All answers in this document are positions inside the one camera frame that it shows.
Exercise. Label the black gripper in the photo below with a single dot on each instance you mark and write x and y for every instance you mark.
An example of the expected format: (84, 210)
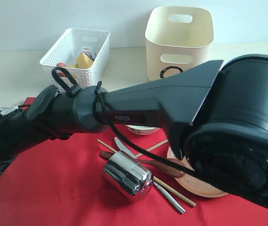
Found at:
(18, 134)

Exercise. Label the red sausage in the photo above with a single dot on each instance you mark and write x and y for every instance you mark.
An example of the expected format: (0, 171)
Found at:
(60, 74)

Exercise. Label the steel table knife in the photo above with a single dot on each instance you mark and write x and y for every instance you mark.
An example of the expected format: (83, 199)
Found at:
(163, 191)

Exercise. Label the shiny steel cup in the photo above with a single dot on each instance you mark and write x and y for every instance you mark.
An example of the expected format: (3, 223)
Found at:
(127, 175)

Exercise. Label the blue white milk carton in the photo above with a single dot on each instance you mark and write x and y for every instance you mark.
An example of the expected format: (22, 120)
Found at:
(89, 51)

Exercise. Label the white ceramic bowl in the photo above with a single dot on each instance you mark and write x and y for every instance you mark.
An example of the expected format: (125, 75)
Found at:
(142, 130)

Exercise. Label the brown wooden spoon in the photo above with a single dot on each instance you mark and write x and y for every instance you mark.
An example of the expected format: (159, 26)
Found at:
(163, 167)

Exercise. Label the brown wooden plate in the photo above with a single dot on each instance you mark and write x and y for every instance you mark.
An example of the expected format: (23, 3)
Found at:
(199, 187)

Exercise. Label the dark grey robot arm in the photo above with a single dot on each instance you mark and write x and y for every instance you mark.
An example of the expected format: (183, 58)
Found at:
(215, 115)

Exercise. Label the red table cloth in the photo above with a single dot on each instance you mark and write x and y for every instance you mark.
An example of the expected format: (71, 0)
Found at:
(60, 183)

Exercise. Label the white perforated plastic basket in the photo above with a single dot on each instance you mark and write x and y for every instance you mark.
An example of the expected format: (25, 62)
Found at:
(67, 48)

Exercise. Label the upper wooden chopstick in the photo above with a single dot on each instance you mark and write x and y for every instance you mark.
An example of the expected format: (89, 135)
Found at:
(153, 147)

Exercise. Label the wooden chopstick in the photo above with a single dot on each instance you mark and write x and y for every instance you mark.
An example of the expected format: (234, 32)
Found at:
(153, 147)
(157, 180)

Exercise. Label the lower wooden chopstick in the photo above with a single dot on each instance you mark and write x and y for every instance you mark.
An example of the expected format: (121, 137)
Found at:
(157, 180)

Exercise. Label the cream plastic bin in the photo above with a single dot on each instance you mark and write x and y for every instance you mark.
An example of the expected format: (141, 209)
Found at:
(177, 38)

